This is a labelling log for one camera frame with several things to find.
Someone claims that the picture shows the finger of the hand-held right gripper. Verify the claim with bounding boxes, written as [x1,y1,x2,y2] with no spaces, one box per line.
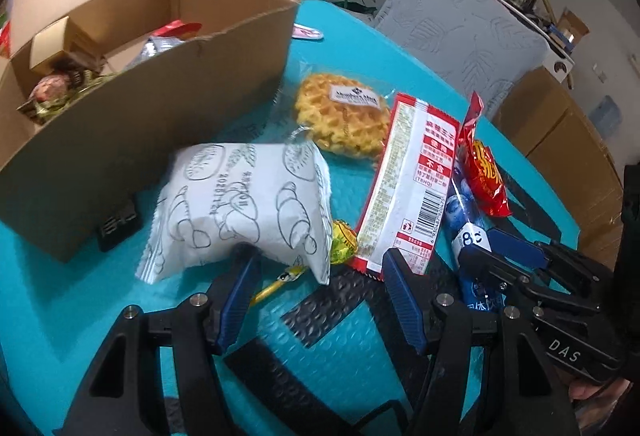
[486,226,614,303]
[457,243,547,318]

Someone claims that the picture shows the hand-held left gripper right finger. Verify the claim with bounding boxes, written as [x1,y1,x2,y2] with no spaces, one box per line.
[382,247,576,436]

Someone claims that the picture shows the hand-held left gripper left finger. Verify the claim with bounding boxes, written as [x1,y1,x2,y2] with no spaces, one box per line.
[62,243,263,436]

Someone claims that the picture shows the blue drink pouch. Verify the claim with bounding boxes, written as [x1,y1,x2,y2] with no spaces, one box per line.
[447,161,506,312]

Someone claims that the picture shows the red yellow print snack packet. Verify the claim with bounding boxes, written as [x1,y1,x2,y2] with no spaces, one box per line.
[457,91,515,218]

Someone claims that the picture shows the white croissant print packet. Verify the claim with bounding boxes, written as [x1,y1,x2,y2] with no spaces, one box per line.
[136,142,335,287]

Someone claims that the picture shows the long red white packet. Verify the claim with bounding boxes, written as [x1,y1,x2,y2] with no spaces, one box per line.
[348,91,458,286]

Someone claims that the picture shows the clear waffle packet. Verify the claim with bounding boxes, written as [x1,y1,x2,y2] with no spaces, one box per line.
[286,72,396,167]

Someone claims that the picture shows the silver foil packet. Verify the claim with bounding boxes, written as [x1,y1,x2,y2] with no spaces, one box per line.
[127,36,186,69]

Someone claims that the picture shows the orange red snack packet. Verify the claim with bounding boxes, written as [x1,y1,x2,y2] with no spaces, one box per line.
[150,20,203,39]

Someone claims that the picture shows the green yellow candy packet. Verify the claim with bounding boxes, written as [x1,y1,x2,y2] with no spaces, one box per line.
[17,68,118,124]

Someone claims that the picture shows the small gold box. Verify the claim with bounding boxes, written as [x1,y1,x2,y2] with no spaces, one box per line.
[29,16,108,77]

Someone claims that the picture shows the person's right hand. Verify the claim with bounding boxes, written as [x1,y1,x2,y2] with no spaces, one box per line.
[567,366,636,403]

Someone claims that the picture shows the yellow stick packet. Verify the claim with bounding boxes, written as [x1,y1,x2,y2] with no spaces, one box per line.
[248,264,308,307]

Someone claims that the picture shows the small yellow candy packet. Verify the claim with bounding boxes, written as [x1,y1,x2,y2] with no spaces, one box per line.
[330,218,360,266]

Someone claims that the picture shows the large brown cardboard box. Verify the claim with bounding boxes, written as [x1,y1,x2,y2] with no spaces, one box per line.
[492,66,623,267]

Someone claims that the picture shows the white cabinet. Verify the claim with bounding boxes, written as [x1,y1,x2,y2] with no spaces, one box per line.
[542,38,577,84]

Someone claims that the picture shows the small open cardboard box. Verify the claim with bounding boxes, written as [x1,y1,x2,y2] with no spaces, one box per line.
[550,8,591,49]

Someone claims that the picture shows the large grey covered chair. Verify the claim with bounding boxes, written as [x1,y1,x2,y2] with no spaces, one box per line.
[372,0,551,117]

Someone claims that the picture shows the pink flat packet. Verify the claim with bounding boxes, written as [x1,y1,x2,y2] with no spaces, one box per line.
[292,23,325,40]

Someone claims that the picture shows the blue wall hanging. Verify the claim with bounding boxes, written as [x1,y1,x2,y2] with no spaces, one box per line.
[590,95,623,139]

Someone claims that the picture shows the floral bag green handles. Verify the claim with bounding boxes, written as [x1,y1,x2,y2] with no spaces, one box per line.
[342,0,383,15]

